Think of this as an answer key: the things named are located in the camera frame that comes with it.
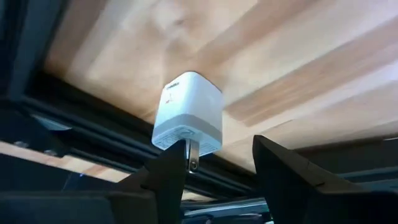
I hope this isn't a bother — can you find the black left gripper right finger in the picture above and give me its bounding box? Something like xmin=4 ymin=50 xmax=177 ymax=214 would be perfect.
xmin=252 ymin=134 xmax=398 ymax=224

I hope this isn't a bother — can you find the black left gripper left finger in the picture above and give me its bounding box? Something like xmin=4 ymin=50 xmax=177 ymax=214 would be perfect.
xmin=0 ymin=139 xmax=187 ymax=224

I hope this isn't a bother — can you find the white cube USB charger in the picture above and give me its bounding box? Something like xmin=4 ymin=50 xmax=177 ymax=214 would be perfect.
xmin=151 ymin=71 xmax=224 ymax=174

